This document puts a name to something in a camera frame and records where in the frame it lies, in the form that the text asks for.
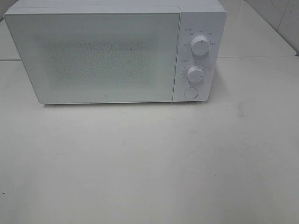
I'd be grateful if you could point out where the white microwave oven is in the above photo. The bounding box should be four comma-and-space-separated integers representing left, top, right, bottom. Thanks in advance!
4, 0, 227, 104

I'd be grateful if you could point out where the white round door button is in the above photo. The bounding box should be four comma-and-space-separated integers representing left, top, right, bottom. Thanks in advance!
184, 88, 199, 99

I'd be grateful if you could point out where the white dial knob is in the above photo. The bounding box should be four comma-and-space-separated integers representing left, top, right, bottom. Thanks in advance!
187, 66, 204, 83
190, 34, 210, 56

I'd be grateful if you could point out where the white microwave door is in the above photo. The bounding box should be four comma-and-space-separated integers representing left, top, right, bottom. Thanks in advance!
5, 13, 180, 104

